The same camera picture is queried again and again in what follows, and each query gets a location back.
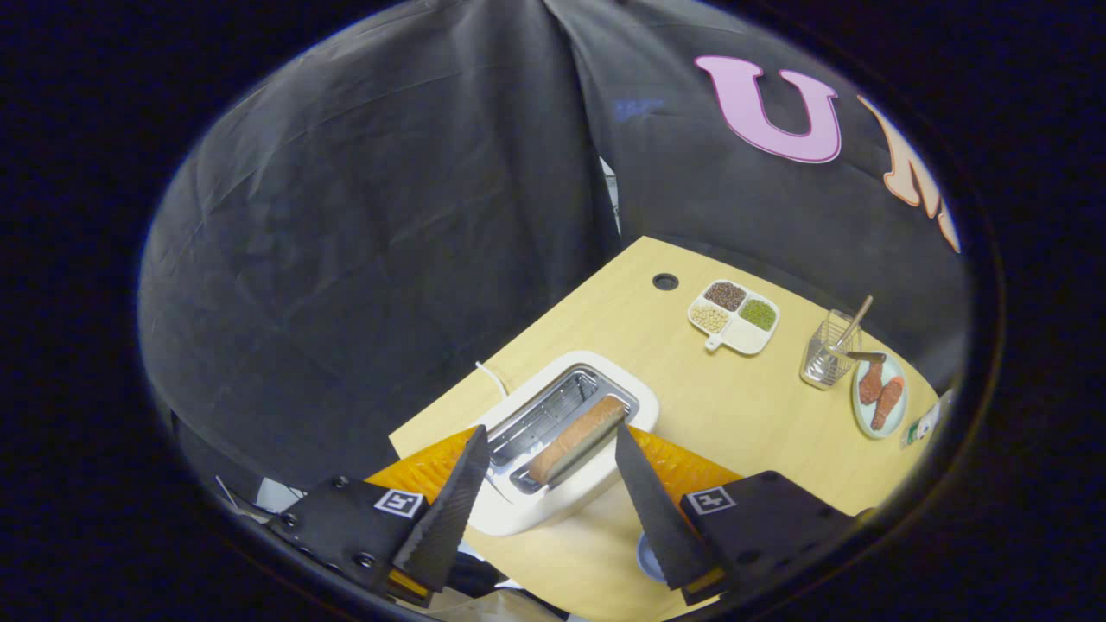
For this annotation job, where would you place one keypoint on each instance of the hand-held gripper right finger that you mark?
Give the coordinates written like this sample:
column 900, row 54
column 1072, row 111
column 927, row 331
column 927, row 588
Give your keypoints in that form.
column 661, row 518

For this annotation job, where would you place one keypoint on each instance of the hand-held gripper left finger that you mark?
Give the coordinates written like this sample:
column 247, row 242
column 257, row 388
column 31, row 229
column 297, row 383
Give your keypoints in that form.
column 445, row 518

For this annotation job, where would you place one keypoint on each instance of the toasted bread slice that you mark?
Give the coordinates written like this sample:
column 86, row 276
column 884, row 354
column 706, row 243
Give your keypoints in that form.
column 577, row 439

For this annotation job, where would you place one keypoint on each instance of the blue plate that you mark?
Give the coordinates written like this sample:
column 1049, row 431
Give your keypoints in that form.
column 646, row 557

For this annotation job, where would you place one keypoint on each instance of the white toaster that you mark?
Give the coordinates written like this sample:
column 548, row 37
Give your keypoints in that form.
column 527, row 517

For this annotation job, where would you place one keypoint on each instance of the white divided dish with beans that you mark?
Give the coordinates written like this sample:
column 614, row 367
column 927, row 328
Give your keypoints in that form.
column 745, row 335

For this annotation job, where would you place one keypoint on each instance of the brown meat patty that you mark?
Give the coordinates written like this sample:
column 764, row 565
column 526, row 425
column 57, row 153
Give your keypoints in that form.
column 887, row 403
column 871, row 384

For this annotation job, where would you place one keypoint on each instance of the pale green oval plate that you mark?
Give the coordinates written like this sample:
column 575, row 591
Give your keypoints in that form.
column 899, row 415

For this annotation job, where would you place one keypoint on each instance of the wooden utensil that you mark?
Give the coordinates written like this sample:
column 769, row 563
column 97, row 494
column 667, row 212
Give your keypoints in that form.
column 857, row 318
column 868, row 356

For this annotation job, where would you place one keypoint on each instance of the black backdrop cloth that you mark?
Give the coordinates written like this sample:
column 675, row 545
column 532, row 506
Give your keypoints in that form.
column 346, row 259

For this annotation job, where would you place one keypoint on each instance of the clear water bottle green label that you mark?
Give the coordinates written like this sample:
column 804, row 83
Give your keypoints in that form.
column 926, row 423

